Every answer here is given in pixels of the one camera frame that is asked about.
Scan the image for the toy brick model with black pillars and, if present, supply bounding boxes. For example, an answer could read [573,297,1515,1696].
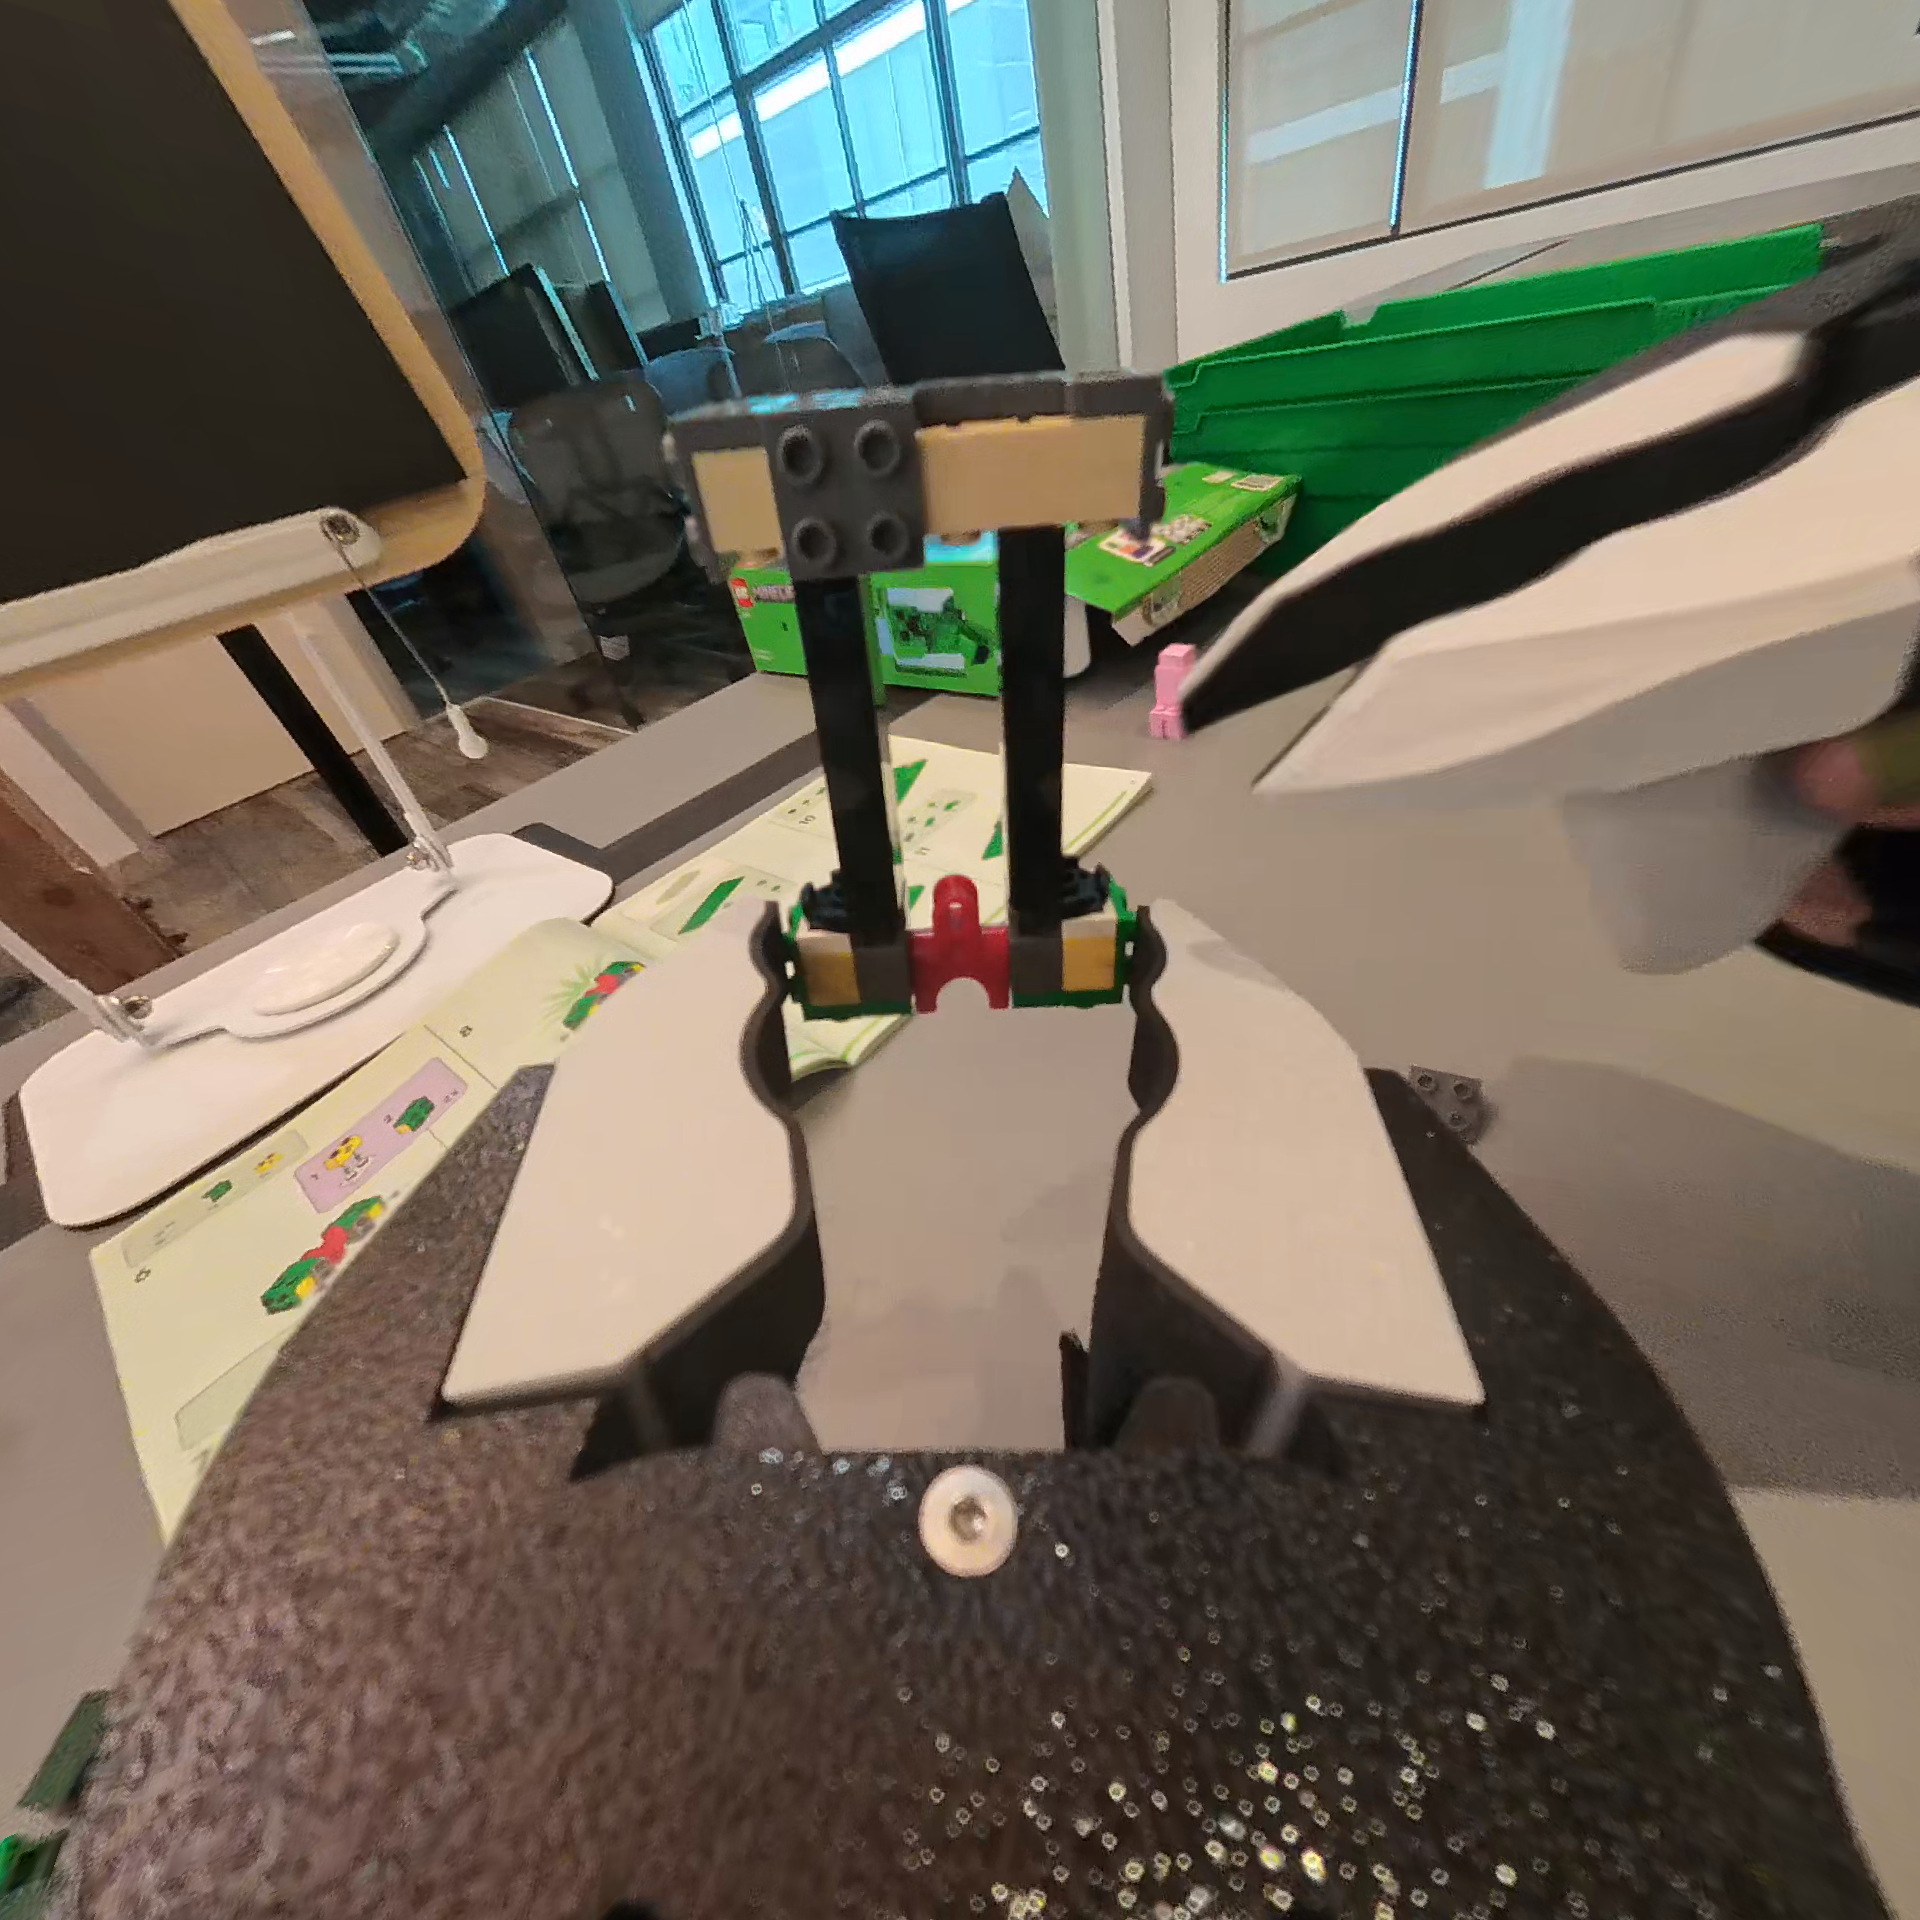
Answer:
[662,368,1175,1024]

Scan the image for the black office chair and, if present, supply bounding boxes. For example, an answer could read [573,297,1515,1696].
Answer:
[831,195,1068,384]

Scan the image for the person's right hand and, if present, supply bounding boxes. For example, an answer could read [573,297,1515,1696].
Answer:
[1797,705,1920,818]

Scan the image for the opened green cardboard box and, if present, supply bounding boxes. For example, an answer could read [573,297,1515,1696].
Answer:
[1062,463,1301,650]

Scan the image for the open brick instruction booklet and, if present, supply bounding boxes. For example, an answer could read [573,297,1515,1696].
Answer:
[88,737,1154,1547]

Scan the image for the grey mesh office chair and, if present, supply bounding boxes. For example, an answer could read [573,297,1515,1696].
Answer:
[508,375,710,663]

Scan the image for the green plastic bin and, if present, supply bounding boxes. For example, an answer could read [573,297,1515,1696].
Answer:
[1160,221,1824,578]

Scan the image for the black panel with wooden rim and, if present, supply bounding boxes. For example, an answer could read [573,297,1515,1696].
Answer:
[0,0,488,860]

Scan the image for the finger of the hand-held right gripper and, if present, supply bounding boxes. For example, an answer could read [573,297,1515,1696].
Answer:
[1181,224,1920,737]
[1252,337,1920,805]

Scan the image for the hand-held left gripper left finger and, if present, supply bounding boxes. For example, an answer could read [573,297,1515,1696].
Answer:
[442,897,827,1479]

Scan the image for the white pull cord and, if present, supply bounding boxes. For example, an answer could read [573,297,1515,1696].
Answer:
[333,516,491,761]

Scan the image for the small dark grey brick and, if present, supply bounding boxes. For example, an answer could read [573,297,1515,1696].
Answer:
[1407,1063,1496,1147]

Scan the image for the window with white blind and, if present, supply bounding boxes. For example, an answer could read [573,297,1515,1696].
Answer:
[1222,0,1920,279]

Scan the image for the green toy box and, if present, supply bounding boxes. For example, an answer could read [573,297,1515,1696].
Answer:
[728,529,1003,698]

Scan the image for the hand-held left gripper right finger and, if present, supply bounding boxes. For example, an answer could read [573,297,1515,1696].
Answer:
[1083,897,1488,1460]

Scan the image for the grey desk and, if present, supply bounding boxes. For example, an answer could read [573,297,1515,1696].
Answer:
[0,660,1920,1920]

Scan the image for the white stand with flat base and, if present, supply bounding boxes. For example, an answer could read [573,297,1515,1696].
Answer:
[0,509,616,1231]

